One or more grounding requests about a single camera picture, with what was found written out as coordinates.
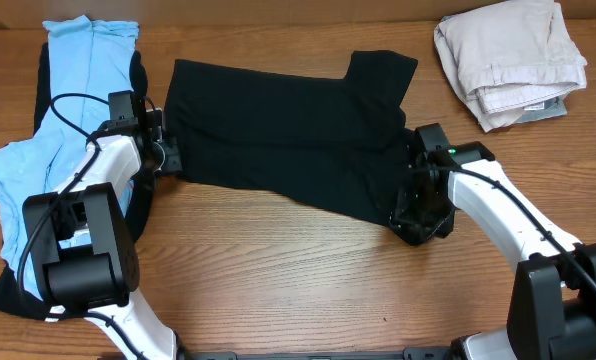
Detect black t-shirt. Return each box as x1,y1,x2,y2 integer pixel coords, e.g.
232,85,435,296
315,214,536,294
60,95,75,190
165,50,417,225

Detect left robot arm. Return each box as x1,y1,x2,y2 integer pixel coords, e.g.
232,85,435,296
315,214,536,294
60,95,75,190
16,91,190,359

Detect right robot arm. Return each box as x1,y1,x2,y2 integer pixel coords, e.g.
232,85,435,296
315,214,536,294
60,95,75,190
389,124,596,360

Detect light blue shirt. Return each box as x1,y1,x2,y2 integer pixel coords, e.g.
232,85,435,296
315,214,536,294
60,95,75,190
0,15,139,271

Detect folded grey garment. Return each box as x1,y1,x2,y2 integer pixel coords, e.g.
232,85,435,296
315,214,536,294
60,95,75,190
516,97,567,124

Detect folded beige trousers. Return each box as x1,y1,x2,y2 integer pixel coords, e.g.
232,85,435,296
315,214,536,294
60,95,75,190
434,1,587,132

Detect black garment under pile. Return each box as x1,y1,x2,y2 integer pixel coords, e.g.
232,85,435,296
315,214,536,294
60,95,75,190
0,42,155,321

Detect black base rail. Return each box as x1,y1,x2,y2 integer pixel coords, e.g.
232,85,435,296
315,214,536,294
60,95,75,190
175,346,456,360

